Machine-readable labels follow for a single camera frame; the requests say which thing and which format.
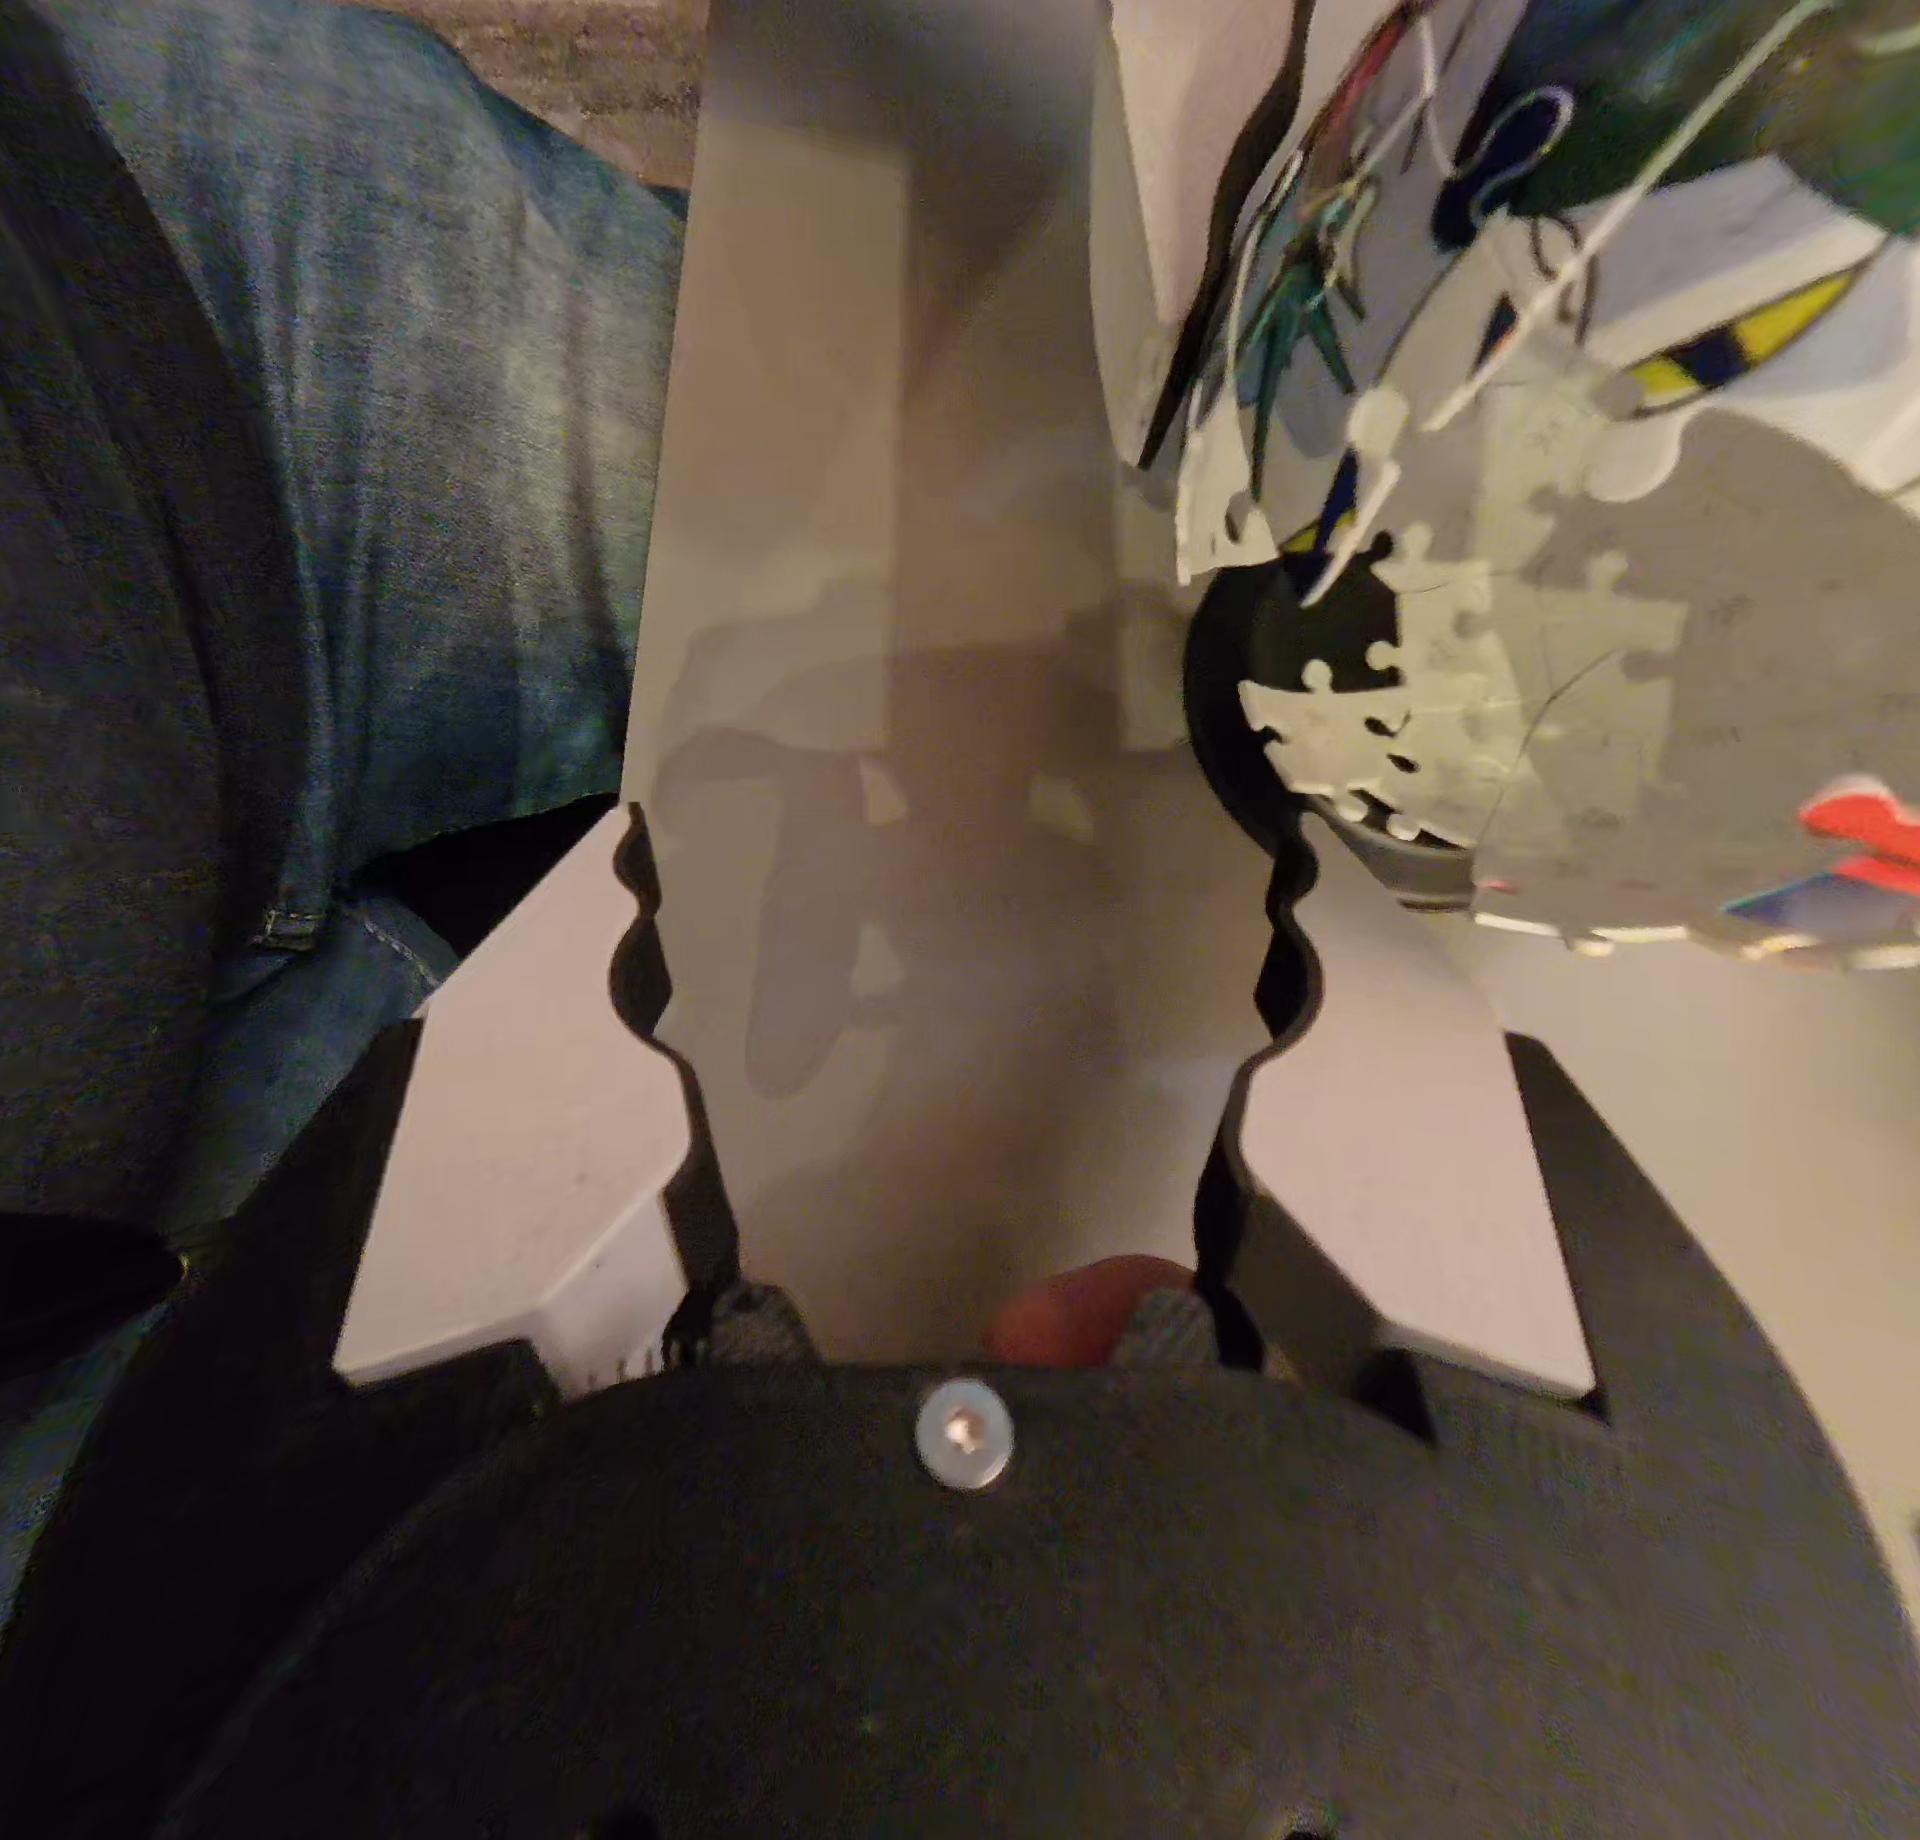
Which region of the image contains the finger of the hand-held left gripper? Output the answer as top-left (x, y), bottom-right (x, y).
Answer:
top-left (1094, 0), bottom-right (1359, 582)

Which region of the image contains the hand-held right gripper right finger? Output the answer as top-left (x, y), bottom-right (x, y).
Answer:
top-left (1197, 836), bottom-right (1595, 1399)

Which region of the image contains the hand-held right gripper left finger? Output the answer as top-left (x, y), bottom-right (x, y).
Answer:
top-left (333, 802), bottom-right (749, 1399)

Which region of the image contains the colourful puzzle ball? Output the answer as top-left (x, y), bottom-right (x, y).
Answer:
top-left (1170, 0), bottom-right (1920, 972)

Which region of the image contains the black ball stand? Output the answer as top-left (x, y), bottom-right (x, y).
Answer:
top-left (1184, 551), bottom-right (1487, 916)

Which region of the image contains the person's left leg in jeans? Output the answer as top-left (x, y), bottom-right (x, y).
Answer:
top-left (0, 0), bottom-right (693, 972)

